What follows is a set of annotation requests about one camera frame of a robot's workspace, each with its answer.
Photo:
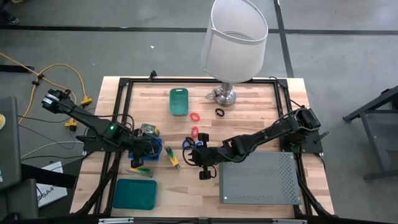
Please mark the blue perforated plastic basket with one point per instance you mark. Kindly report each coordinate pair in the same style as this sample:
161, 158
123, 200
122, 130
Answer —
160, 155

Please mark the person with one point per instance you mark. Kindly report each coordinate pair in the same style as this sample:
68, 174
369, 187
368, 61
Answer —
9, 19

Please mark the black side table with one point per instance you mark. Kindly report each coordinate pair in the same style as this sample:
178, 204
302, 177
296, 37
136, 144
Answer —
370, 105

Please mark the silver metal bracket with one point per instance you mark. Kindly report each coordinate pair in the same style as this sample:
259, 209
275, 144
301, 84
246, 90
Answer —
115, 221
289, 221

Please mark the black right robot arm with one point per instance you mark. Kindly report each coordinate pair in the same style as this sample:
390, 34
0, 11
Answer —
264, 133

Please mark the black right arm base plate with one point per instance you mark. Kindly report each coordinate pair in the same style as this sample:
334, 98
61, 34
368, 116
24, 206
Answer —
311, 146

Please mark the white cardboard box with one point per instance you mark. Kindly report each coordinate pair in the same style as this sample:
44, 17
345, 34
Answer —
53, 197

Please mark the black frame knob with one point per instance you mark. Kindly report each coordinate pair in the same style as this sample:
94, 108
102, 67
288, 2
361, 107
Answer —
152, 76

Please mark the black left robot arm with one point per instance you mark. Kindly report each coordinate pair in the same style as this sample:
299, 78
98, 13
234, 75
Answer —
90, 119

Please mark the black aluminium table frame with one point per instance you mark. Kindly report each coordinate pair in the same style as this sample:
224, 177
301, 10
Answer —
202, 80

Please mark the grey equipment case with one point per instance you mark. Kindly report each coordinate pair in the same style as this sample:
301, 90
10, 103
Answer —
9, 149

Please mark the orange coil wristband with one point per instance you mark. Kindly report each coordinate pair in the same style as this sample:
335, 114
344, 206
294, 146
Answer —
192, 132
192, 117

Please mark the black floor bar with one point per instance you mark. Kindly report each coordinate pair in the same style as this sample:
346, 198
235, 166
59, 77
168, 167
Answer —
15, 68

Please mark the blue coil wristband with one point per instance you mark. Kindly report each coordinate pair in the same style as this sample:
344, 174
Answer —
184, 144
196, 145

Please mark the black coil wristband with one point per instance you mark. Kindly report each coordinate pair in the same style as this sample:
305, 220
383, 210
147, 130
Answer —
216, 112
186, 140

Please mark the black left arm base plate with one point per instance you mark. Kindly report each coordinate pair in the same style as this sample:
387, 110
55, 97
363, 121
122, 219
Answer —
90, 146

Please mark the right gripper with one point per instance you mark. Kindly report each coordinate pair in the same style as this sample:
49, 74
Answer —
205, 157

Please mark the large blue-green plastic bin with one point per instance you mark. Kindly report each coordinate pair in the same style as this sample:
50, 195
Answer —
133, 194

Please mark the small turquoise plastic bin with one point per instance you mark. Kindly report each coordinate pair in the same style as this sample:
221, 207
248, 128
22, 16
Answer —
178, 102

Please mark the silver table lamp white shade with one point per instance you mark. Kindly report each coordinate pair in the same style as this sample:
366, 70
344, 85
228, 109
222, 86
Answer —
233, 46

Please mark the yellow round object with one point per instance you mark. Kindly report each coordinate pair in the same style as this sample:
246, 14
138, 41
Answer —
2, 122

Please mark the grey perforated metal stand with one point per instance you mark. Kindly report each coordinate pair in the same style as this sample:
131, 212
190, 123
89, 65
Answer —
258, 180

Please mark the dark grey box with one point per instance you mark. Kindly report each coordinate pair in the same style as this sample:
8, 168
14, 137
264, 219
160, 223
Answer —
21, 199

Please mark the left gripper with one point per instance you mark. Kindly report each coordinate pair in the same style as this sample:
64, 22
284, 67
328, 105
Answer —
140, 144

